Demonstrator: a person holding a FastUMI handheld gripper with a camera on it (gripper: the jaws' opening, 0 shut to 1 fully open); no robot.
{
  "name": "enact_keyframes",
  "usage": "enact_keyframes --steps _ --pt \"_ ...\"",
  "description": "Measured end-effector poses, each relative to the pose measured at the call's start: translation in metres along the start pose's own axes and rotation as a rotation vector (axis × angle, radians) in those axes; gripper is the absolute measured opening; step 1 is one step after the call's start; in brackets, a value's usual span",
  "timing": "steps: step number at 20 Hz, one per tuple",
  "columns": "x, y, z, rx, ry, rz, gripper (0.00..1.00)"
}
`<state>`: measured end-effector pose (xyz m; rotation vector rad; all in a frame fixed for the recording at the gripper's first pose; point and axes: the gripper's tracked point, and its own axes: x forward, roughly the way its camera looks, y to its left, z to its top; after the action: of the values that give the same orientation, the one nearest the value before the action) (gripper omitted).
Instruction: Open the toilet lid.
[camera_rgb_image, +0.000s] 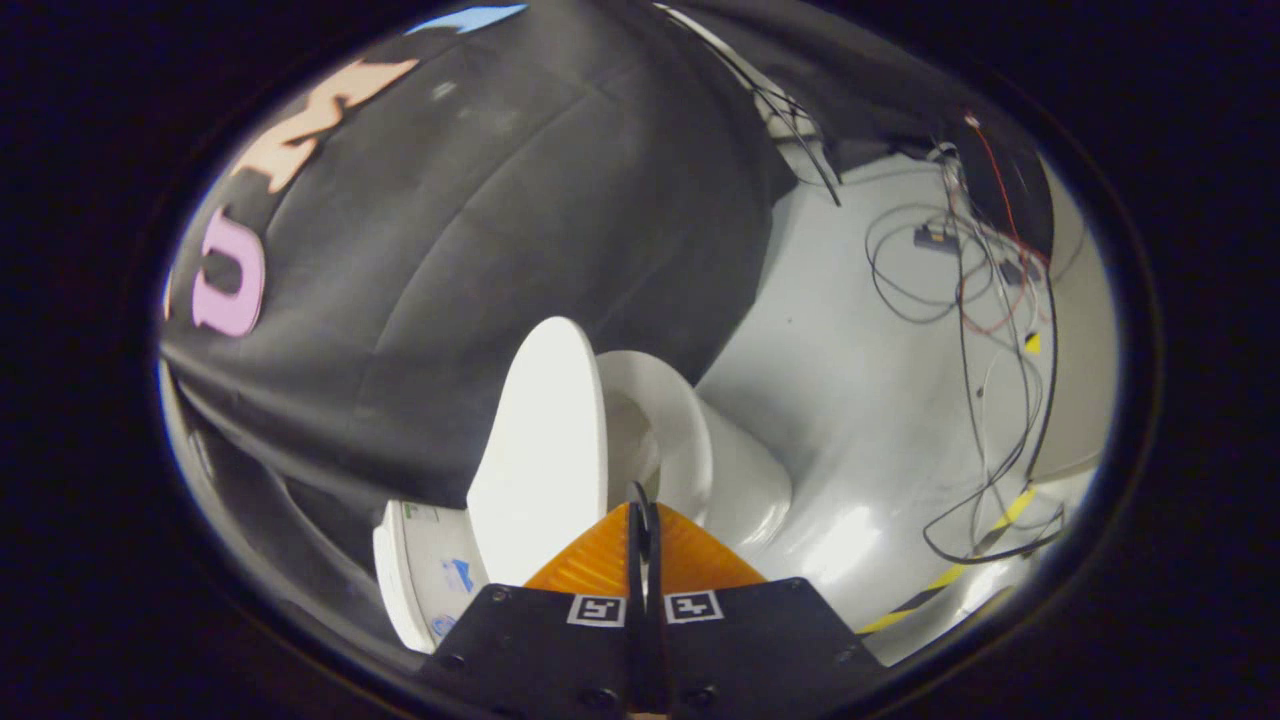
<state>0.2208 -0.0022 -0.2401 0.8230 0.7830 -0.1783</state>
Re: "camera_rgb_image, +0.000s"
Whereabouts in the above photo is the white toilet tank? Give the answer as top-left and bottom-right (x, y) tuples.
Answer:
(372, 500), (491, 654)

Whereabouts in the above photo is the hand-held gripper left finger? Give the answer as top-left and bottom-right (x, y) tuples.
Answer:
(415, 503), (641, 716)

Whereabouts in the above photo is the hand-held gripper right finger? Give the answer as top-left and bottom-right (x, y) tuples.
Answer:
(645, 503), (891, 716)

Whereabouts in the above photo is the black light stand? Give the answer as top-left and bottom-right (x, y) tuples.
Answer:
(690, 25), (843, 208)

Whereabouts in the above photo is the red cable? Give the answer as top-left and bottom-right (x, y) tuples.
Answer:
(955, 112), (1051, 337)

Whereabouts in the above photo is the white toilet bowl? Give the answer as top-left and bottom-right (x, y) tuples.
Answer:
(597, 350), (794, 563)

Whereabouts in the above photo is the yellow black floor tape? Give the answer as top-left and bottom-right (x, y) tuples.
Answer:
(857, 485), (1041, 637)

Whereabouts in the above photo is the black lid pull strap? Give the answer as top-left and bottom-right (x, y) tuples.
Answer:
(626, 481), (669, 713)

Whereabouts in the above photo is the tangle of black cables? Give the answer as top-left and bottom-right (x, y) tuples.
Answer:
(864, 140), (1069, 567)

